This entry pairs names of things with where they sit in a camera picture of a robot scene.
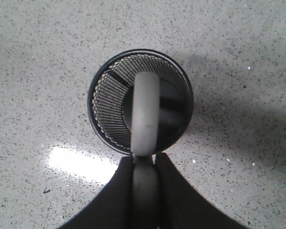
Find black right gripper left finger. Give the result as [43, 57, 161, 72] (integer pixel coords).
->
[60, 157, 133, 229]

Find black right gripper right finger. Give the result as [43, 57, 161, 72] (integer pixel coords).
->
[155, 153, 246, 229]

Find grey and orange scissors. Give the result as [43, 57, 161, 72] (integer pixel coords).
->
[131, 72, 160, 229]

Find black mesh pen bucket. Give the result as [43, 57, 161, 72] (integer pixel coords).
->
[87, 49, 194, 156]

